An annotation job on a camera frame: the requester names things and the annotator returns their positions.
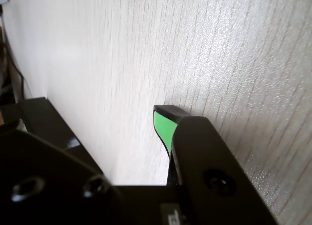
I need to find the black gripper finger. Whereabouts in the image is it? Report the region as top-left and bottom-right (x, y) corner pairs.
(153, 104), (281, 225)
(0, 120), (134, 225)

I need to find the black cardboard box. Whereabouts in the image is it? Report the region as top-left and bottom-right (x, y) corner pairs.
(18, 96), (108, 185)

